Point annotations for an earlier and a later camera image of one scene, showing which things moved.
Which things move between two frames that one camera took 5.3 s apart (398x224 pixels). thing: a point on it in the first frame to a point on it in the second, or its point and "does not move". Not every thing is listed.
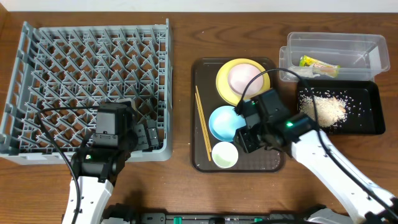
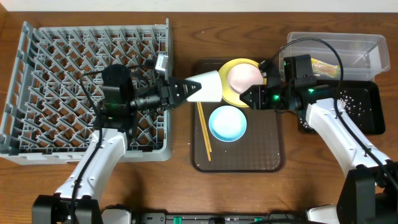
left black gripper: (148, 135) to (165, 94)
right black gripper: (246, 141) to (270, 98)
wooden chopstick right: (203, 119) does not move
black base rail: (185, 218) does not move
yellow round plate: (222, 83) does not move
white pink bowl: (240, 75) does not move
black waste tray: (364, 101) does not move
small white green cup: (224, 155) to (211, 89)
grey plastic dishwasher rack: (84, 66) does not move
